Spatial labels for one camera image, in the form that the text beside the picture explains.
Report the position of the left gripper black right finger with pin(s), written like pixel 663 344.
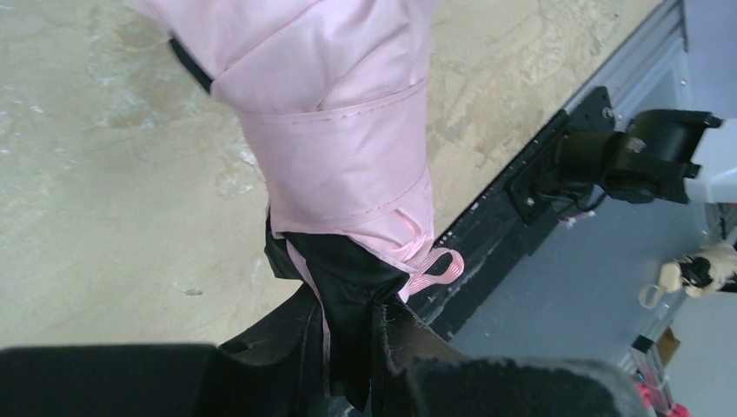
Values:
pixel 417 373

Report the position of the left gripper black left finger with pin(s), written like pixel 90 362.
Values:
pixel 281 360

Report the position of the pink umbrella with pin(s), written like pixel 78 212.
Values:
pixel 331 97

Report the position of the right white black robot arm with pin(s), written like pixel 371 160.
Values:
pixel 671 155

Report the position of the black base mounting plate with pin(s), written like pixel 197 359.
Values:
pixel 512 216

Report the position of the aluminium frame rail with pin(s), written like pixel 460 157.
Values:
pixel 649 70

